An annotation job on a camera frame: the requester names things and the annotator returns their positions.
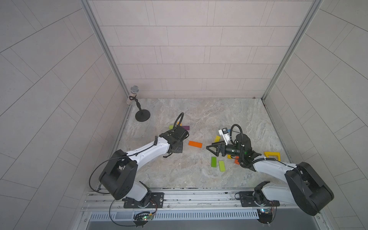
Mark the yellow triangle frame piece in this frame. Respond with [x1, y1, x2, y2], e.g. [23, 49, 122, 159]
[264, 152, 281, 161]

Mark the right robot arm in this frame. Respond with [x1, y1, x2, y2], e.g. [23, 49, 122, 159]
[206, 134, 334, 216]

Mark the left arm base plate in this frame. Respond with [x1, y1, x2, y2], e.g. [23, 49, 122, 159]
[122, 192, 164, 209]

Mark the microphone on black stand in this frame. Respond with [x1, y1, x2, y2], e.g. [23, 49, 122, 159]
[127, 85, 150, 122]

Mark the camera cable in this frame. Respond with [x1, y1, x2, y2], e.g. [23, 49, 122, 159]
[229, 124, 244, 144]
[172, 112, 185, 130]

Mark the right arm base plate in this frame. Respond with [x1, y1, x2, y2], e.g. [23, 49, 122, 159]
[234, 191, 280, 208]

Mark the left circuit board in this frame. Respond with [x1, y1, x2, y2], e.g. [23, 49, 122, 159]
[133, 212, 154, 227]

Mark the right camera cable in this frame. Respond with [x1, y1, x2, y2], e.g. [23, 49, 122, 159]
[229, 124, 244, 144]

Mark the circuit board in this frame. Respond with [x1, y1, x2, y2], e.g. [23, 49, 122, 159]
[133, 212, 154, 227]
[257, 209, 274, 225]

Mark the left camera cable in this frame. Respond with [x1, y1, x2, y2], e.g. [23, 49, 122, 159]
[172, 112, 185, 130]

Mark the right circuit board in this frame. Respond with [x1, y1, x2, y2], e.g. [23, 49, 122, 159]
[257, 209, 274, 225]

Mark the aluminium rail frame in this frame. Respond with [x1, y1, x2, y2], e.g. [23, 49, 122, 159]
[81, 183, 321, 213]

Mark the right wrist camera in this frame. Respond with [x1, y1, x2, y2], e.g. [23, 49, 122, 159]
[219, 128, 231, 145]

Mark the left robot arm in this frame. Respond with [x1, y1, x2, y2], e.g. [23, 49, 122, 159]
[99, 126, 189, 207]

